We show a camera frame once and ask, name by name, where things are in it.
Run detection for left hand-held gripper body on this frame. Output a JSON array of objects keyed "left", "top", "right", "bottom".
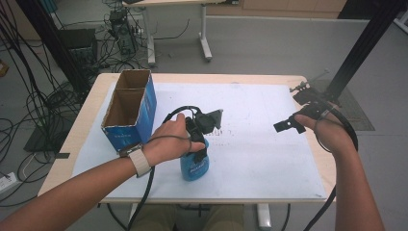
[{"left": 185, "top": 109, "right": 224, "bottom": 144}]

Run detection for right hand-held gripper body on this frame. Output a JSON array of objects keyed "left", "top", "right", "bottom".
[{"left": 290, "top": 81, "right": 341, "bottom": 121}]

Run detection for blue bottle with white cap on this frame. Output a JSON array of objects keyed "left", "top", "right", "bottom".
[{"left": 179, "top": 139, "right": 211, "bottom": 183}]

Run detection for blue cardboard box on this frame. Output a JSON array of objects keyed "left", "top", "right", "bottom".
[{"left": 100, "top": 68, "right": 158, "bottom": 153}]

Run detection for person's right hand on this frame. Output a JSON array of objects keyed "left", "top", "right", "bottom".
[{"left": 293, "top": 110, "right": 356, "bottom": 159}]

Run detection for person's left hand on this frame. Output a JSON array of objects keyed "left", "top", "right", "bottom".
[{"left": 142, "top": 113, "right": 206, "bottom": 168}]

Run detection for white table mat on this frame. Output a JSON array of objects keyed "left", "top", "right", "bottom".
[{"left": 71, "top": 82, "right": 328, "bottom": 200}]

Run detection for dark floor mat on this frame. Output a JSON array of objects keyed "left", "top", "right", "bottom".
[{"left": 308, "top": 79, "right": 375, "bottom": 132}]

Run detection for beige wristband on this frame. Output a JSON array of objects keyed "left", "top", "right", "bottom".
[{"left": 119, "top": 142, "right": 152, "bottom": 179}]

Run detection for person's olive trousers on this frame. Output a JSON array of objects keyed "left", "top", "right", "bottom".
[{"left": 130, "top": 204, "right": 245, "bottom": 231}]

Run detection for white table leg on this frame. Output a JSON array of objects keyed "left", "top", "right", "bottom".
[{"left": 255, "top": 203, "right": 272, "bottom": 229}]

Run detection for white background desk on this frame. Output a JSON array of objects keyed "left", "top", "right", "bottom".
[{"left": 122, "top": 0, "right": 241, "bottom": 67}]

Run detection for black box on floor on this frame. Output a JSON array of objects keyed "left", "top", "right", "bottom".
[{"left": 58, "top": 28, "right": 98, "bottom": 66}]

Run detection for white power strip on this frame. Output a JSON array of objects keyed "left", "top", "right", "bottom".
[{"left": 0, "top": 171, "right": 19, "bottom": 194}]

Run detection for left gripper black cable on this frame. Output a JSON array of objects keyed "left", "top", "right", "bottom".
[{"left": 127, "top": 105, "right": 204, "bottom": 231}]

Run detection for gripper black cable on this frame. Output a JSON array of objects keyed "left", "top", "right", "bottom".
[
  {"left": 127, "top": 105, "right": 204, "bottom": 231},
  {"left": 302, "top": 101, "right": 360, "bottom": 231}
]

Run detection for black metal stand post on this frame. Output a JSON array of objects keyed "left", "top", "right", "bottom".
[
  {"left": 14, "top": 0, "right": 92, "bottom": 94},
  {"left": 324, "top": 0, "right": 408, "bottom": 101}
]

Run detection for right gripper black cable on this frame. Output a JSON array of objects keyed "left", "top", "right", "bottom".
[{"left": 302, "top": 101, "right": 360, "bottom": 231}]

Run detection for black stand base plate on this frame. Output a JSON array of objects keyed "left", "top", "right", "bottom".
[{"left": 23, "top": 123, "right": 71, "bottom": 161}]

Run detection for tangle of black floor cables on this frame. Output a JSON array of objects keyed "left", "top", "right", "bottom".
[{"left": 0, "top": 0, "right": 107, "bottom": 208}]

